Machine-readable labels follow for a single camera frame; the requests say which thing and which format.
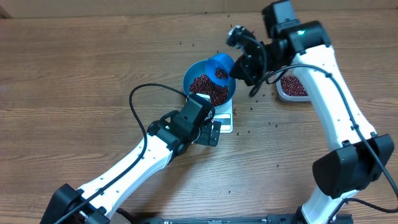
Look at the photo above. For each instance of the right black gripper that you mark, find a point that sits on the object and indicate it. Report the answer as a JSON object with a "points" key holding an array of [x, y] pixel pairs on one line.
{"points": [[251, 74]]}

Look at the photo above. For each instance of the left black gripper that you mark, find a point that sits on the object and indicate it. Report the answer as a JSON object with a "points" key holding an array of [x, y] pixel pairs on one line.
{"points": [[204, 136]]}

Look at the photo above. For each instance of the blue plastic measuring scoop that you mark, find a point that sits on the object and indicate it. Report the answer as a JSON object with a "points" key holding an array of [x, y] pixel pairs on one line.
{"points": [[222, 61]]}

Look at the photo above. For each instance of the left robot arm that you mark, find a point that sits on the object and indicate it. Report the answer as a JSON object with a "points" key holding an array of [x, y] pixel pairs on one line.
{"points": [[165, 139]]}

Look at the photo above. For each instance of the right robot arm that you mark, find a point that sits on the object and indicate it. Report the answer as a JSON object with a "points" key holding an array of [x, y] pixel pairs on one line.
{"points": [[357, 154]]}

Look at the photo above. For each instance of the white digital kitchen scale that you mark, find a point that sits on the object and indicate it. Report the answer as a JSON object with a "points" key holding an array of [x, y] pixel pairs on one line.
{"points": [[224, 115]]}

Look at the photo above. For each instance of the red beans in bowl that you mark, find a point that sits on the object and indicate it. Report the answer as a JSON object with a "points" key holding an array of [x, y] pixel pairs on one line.
{"points": [[218, 94]]}

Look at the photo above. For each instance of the blue metal bowl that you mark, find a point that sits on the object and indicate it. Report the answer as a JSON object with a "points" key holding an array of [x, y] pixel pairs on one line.
{"points": [[198, 69]]}

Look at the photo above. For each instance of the clear plastic food container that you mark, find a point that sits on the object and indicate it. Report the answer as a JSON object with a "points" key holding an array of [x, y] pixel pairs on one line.
{"points": [[287, 98]]}

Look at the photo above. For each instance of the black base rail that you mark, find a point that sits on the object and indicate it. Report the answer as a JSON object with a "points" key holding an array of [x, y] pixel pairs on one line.
{"points": [[270, 219]]}

